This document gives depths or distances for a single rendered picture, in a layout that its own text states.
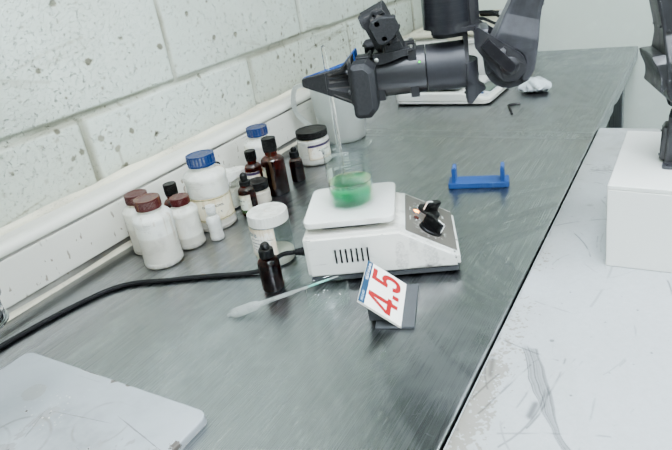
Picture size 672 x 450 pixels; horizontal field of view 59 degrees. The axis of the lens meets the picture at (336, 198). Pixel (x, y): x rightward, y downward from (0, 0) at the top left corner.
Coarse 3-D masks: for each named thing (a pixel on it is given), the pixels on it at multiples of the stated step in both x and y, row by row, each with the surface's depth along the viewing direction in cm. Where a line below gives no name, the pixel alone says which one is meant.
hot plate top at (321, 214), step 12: (324, 192) 86; (384, 192) 82; (312, 204) 82; (324, 204) 82; (372, 204) 79; (384, 204) 78; (312, 216) 78; (324, 216) 78; (336, 216) 77; (348, 216) 77; (360, 216) 76; (372, 216) 76; (384, 216) 75; (312, 228) 77
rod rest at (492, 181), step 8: (456, 168) 103; (504, 168) 100; (456, 176) 103; (464, 176) 104; (472, 176) 103; (480, 176) 102; (488, 176) 102; (496, 176) 101; (504, 176) 100; (448, 184) 102; (456, 184) 101; (464, 184) 101; (472, 184) 100; (480, 184) 100; (488, 184) 100; (496, 184) 99; (504, 184) 99
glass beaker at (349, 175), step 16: (336, 144) 80; (352, 144) 80; (368, 144) 77; (336, 160) 76; (352, 160) 75; (368, 160) 77; (336, 176) 77; (352, 176) 76; (368, 176) 78; (336, 192) 78; (352, 192) 77; (368, 192) 78; (336, 208) 79; (352, 208) 78
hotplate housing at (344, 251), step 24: (312, 240) 77; (336, 240) 76; (360, 240) 76; (384, 240) 76; (408, 240) 75; (456, 240) 80; (312, 264) 78; (336, 264) 78; (360, 264) 77; (384, 264) 77; (408, 264) 77; (432, 264) 76; (456, 264) 76
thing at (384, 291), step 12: (372, 276) 72; (384, 276) 74; (372, 288) 70; (384, 288) 72; (396, 288) 73; (372, 300) 68; (384, 300) 70; (396, 300) 71; (384, 312) 68; (396, 312) 69
